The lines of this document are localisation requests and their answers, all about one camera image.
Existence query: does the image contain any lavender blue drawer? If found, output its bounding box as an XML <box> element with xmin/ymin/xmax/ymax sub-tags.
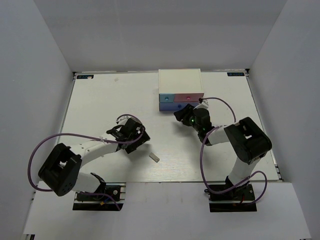
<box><xmin>159</xmin><ymin>102</ymin><xmax>189</xmax><ymax>111</ymax></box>

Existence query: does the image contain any pink drawer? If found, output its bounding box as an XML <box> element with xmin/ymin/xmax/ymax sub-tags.
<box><xmin>173</xmin><ymin>92</ymin><xmax>204</xmax><ymax>103</ymax></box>

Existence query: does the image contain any grey white eraser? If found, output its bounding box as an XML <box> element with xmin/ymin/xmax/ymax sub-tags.
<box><xmin>149</xmin><ymin>152</ymin><xmax>160</xmax><ymax>163</ymax></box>

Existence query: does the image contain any light blue drawer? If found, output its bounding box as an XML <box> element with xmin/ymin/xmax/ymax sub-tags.
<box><xmin>159</xmin><ymin>93</ymin><xmax>175</xmax><ymax>103</ymax></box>

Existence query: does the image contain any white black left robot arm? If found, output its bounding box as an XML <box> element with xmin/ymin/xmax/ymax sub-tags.
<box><xmin>38</xmin><ymin>117</ymin><xmax>150</xmax><ymax>200</ymax></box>

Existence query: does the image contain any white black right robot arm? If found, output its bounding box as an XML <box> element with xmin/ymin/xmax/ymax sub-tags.
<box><xmin>173</xmin><ymin>104</ymin><xmax>272</xmax><ymax>200</ymax></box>

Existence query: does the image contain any white drawer cabinet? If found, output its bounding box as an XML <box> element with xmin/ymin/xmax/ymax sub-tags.
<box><xmin>158</xmin><ymin>68</ymin><xmax>204</xmax><ymax>94</ymax></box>

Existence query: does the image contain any right blue label sticker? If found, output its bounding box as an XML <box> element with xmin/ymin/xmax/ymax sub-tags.
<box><xmin>227</xmin><ymin>72</ymin><xmax>245</xmax><ymax>77</ymax></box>

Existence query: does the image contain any blue label sticker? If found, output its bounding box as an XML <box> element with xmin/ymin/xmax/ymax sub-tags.
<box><xmin>227</xmin><ymin>72</ymin><xmax>245</xmax><ymax>77</ymax></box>
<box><xmin>76</xmin><ymin>74</ymin><xmax>94</xmax><ymax>80</ymax></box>

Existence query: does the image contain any left blue label sticker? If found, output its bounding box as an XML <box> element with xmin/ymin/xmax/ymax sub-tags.
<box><xmin>76</xmin><ymin>74</ymin><xmax>94</xmax><ymax>80</ymax></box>

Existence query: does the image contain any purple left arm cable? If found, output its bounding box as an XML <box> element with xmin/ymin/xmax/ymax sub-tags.
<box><xmin>27</xmin><ymin>113</ymin><xmax>147</xmax><ymax>210</ymax></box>

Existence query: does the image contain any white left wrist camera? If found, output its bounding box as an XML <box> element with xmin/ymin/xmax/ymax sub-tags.
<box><xmin>115</xmin><ymin>115</ymin><xmax>130</xmax><ymax>125</ymax></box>

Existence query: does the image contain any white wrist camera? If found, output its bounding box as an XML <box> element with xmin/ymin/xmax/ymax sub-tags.
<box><xmin>115</xmin><ymin>115</ymin><xmax>130</xmax><ymax>125</ymax></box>
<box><xmin>195</xmin><ymin>98</ymin><xmax>209</xmax><ymax>110</ymax></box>

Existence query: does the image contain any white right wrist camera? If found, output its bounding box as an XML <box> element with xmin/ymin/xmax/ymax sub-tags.
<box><xmin>195</xmin><ymin>98</ymin><xmax>209</xmax><ymax>110</ymax></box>

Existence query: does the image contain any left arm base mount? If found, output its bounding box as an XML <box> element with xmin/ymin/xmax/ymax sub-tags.
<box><xmin>72</xmin><ymin>183</ymin><xmax>126</xmax><ymax>212</ymax></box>

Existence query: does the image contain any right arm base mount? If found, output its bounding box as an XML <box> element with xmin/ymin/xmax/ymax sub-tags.
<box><xmin>204</xmin><ymin>183</ymin><xmax>257</xmax><ymax>213</ymax></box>

